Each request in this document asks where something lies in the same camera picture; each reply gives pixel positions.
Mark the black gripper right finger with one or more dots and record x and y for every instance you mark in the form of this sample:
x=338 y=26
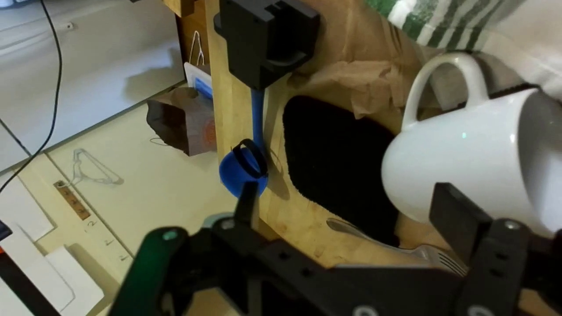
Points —
x=460 y=212

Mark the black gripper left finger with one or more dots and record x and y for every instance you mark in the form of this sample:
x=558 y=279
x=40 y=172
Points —
x=247 y=205

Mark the white ceramic mug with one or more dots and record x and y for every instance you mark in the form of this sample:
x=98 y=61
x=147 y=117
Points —
x=468 y=159

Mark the silver fork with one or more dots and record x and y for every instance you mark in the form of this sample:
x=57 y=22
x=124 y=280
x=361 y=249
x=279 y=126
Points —
x=423 y=258

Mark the black knob object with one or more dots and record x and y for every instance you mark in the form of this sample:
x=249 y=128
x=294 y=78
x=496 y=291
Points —
x=340 y=170

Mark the brown cardboard box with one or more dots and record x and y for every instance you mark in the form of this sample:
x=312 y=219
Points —
x=182 y=121

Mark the crumpled brown paper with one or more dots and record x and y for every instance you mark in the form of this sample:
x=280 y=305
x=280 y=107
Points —
x=363 y=85

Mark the black block holder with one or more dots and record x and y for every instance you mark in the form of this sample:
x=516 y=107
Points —
x=265 y=38

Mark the green striped white towel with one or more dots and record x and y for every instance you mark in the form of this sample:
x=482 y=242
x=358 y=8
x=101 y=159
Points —
x=468 y=29

